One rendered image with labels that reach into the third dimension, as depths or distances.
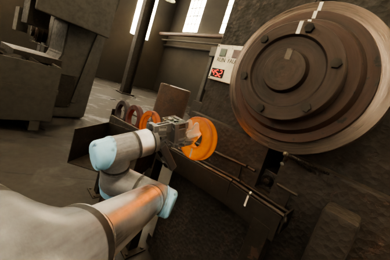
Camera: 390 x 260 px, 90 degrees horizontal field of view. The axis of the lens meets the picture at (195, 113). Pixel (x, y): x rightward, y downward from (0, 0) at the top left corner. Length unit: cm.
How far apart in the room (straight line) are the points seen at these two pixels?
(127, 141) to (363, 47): 63
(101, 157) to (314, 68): 57
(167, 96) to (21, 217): 326
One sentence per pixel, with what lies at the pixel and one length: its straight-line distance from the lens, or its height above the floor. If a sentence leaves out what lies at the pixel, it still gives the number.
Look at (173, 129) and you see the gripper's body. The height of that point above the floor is 86.
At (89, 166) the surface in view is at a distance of 87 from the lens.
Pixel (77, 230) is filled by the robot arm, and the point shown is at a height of 84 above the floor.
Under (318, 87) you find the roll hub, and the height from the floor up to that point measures 109.
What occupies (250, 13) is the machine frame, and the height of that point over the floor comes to 140.
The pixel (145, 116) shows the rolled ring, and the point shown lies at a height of 74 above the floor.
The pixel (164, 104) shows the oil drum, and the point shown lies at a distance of 345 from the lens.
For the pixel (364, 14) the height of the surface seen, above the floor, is 131.
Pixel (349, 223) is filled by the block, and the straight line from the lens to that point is 67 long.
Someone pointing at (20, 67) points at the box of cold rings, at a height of 66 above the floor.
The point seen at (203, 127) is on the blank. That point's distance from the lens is 68.
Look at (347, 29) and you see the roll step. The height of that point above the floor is 126.
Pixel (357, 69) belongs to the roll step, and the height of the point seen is 116.
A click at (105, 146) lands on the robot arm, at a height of 80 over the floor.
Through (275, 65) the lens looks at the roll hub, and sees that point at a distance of 62.
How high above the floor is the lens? 100
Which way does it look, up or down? 8 degrees down
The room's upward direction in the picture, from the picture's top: 18 degrees clockwise
